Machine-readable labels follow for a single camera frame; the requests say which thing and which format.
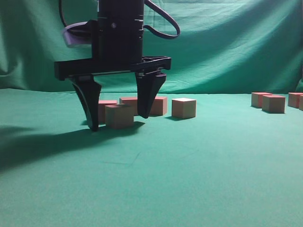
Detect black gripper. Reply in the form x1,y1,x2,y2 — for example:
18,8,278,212
54,15,171,131

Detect pink cube moved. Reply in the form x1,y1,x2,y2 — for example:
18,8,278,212
98,100,117,124
171,98,196,119
119,97,138,116
150,96,168,116
105,104,134,129

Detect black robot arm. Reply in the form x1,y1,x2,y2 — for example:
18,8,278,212
54,0,171,131

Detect green cloth backdrop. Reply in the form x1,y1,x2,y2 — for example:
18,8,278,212
0,0,303,227

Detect pink cube left column far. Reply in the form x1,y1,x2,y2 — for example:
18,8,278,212
251,92,272,108

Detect pink cube column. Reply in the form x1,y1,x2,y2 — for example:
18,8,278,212
288,92,303,108
298,95,303,111
251,92,272,108

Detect pink cube left column second-far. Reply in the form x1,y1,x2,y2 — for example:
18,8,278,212
262,95,285,114

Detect pink cube right column far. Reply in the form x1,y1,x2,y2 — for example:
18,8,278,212
288,92,303,108

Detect black cable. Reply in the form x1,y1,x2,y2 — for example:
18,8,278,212
143,0,181,40

